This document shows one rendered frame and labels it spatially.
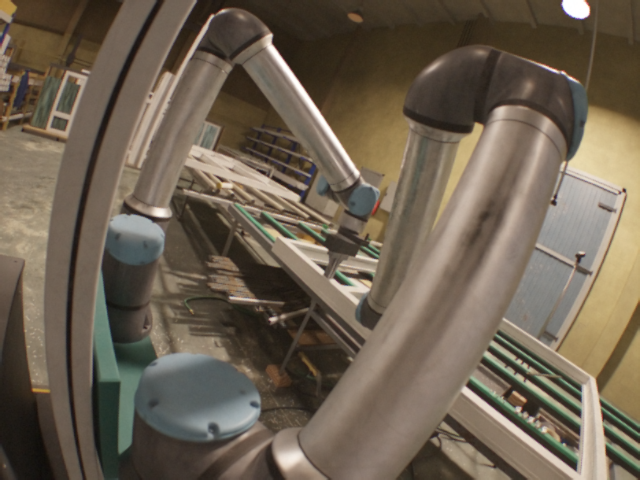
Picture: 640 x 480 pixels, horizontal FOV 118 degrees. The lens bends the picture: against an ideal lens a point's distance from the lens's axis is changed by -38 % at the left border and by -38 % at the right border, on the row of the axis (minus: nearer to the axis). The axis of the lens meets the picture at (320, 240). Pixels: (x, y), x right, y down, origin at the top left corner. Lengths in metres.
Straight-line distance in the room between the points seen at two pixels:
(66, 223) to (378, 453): 0.34
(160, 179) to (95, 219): 0.55
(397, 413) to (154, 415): 0.24
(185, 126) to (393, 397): 0.75
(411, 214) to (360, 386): 0.33
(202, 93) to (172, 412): 0.72
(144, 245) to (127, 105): 0.47
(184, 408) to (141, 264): 0.44
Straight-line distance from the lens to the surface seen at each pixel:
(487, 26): 10.86
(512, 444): 0.84
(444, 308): 0.27
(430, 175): 0.50
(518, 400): 1.75
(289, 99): 0.75
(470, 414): 0.84
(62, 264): 0.33
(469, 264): 0.28
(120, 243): 0.71
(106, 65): 0.29
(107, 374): 0.45
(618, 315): 7.01
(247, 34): 0.73
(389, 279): 0.64
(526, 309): 7.37
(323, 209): 10.58
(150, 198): 0.86
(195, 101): 0.84
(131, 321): 0.80
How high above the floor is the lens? 1.25
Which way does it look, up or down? 11 degrees down
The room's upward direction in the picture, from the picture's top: 24 degrees clockwise
